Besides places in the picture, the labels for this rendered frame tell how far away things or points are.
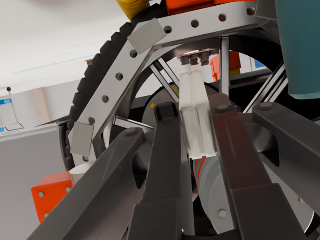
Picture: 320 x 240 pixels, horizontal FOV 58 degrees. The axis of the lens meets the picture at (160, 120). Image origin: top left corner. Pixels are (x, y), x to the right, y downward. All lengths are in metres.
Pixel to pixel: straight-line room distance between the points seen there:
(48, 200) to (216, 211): 0.31
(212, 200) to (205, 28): 0.27
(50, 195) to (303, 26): 0.47
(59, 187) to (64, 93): 9.18
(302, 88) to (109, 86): 0.29
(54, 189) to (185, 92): 0.42
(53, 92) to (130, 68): 9.38
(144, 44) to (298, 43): 0.23
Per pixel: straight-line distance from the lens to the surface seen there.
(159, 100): 0.98
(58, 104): 9.81
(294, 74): 0.41
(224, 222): 0.38
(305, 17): 0.40
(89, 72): 0.59
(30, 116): 10.31
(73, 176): 0.29
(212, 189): 0.36
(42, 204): 0.57
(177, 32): 0.49
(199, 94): 0.16
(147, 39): 0.48
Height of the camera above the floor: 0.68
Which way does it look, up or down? 7 degrees up
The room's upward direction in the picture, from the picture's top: 168 degrees clockwise
